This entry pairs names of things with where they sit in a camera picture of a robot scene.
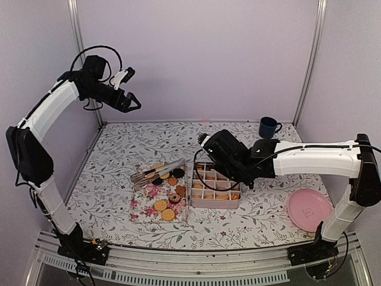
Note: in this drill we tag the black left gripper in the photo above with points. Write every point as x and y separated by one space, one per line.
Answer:
117 103

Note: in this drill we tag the metal serving tongs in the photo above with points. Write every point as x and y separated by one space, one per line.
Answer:
142 179

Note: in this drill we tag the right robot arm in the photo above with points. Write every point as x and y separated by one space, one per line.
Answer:
268 158

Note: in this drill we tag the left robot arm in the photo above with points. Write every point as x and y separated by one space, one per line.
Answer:
28 139

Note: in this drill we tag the floral rectangular tray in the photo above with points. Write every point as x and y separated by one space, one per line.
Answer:
148 203

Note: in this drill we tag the chocolate sprinkle donut cookie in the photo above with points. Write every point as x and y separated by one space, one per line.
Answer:
174 198

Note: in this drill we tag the pink divided cookie tin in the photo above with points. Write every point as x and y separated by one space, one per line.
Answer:
210 189

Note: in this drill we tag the beige embossed round biscuit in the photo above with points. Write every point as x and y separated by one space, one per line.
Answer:
168 215

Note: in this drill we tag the dark blue mug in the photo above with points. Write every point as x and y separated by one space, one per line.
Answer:
269 127

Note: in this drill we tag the pink plate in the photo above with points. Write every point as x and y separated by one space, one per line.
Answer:
307 208

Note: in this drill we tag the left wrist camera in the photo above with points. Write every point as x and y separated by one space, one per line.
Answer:
122 76

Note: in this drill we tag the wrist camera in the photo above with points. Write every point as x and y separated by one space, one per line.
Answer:
203 139
122 76

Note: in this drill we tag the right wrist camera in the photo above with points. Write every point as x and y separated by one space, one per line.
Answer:
203 139

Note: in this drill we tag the left metal frame post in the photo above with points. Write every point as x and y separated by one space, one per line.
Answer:
78 38

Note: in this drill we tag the metal frame post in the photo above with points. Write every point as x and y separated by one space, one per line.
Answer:
78 38
308 77

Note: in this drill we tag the aluminium front rail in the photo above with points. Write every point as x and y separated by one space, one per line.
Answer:
144 266

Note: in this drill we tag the right metal frame post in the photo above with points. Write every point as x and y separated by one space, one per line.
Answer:
308 77

